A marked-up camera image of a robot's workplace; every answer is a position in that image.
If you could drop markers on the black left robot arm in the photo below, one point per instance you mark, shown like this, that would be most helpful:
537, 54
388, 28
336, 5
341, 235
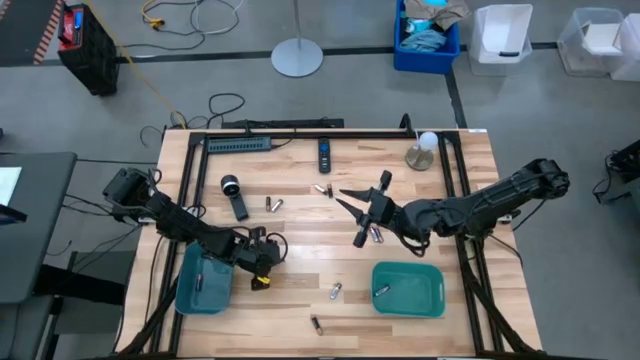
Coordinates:
170, 222

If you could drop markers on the black webcam on stand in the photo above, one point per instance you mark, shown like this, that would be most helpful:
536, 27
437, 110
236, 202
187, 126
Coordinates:
240, 205

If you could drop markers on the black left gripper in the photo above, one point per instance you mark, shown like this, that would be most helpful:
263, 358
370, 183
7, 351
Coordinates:
260, 252

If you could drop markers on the dark grey desk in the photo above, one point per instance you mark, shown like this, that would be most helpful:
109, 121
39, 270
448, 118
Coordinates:
40, 225

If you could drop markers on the grey round floor stand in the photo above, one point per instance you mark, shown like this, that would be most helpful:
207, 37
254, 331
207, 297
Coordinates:
297, 57

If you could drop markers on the black remote control blue button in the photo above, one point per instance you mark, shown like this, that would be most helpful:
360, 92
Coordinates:
324, 157

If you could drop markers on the translucent white plastic bin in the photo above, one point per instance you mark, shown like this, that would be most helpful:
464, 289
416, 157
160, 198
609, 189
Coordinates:
630, 50

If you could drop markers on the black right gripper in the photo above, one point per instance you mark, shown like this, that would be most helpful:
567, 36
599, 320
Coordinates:
382, 210

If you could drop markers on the dark AA battery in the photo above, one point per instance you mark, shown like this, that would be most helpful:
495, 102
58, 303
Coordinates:
329, 190
199, 282
268, 203
380, 235
316, 325

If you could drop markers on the light blue cloth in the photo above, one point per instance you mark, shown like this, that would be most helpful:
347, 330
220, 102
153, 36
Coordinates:
422, 41

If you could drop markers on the silver AA battery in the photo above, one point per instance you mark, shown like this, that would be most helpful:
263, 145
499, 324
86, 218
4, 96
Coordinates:
276, 205
382, 290
320, 188
373, 234
335, 291

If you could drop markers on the black case with red top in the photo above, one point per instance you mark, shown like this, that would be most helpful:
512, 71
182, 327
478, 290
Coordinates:
95, 60

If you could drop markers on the clear plastic bin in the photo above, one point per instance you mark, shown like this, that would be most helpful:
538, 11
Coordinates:
572, 50

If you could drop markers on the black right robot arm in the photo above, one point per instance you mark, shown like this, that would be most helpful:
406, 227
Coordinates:
490, 205

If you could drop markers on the black floor power strip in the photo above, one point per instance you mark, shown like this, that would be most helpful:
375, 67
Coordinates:
300, 123

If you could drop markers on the yellow tag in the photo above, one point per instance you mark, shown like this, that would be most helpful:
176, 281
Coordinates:
263, 280

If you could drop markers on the lit screen device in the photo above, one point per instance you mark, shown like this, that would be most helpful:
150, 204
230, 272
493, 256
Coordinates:
7, 185

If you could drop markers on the black aluminium table frame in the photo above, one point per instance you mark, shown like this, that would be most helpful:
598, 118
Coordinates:
350, 134

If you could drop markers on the brown crumpled cloth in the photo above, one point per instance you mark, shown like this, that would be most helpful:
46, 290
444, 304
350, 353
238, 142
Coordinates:
440, 12

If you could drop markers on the dark multi-port USB hub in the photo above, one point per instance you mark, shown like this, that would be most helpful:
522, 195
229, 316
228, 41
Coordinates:
240, 145

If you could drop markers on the white box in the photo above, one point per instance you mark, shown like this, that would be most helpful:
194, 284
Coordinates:
600, 39

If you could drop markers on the teal plastic tray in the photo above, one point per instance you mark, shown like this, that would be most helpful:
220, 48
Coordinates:
205, 295
415, 295

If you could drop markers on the black mat hazard striped edge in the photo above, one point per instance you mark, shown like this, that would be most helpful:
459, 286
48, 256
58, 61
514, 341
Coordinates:
20, 35

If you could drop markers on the brass lamp with white bulb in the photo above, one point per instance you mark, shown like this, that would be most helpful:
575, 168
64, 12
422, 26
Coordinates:
419, 157

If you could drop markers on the blue plastic bin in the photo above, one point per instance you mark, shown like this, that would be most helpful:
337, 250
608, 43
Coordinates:
425, 62

